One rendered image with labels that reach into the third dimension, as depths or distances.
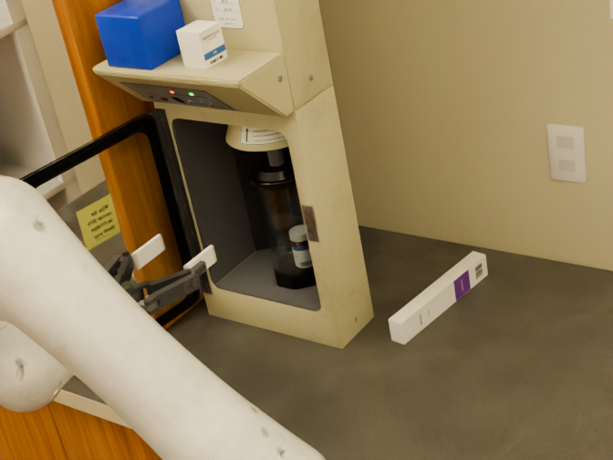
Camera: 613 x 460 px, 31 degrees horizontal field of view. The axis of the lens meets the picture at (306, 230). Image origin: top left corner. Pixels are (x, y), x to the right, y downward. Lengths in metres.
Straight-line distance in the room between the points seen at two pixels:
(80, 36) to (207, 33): 0.28
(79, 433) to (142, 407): 1.09
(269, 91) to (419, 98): 0.53
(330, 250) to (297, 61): 0.35
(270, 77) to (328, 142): 0.20
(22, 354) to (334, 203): 0.62
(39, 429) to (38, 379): 0.75
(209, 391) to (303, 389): 0.79
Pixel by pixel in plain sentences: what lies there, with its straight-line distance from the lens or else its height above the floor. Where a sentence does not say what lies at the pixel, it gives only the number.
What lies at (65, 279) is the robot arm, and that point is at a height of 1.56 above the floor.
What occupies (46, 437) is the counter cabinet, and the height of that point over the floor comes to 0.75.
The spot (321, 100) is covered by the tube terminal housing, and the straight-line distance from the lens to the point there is 1.83.
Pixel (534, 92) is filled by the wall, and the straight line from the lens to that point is 2.06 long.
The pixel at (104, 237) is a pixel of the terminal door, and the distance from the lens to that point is 1.95.
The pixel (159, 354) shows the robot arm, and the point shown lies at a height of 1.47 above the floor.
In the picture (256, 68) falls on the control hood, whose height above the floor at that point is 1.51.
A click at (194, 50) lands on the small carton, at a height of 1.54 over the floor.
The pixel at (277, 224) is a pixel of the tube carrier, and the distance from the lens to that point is 1.99.
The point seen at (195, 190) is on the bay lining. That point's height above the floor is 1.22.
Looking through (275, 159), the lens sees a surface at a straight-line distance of 1.96.
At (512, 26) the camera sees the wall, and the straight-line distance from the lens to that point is 2.03.
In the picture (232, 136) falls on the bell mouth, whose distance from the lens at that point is 1.93.
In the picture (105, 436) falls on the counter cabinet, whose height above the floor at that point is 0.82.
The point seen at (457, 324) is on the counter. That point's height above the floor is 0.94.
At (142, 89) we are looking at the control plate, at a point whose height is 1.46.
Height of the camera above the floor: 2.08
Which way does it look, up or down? 28 degrees down
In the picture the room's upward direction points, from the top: 11 degrees counter-clockwise
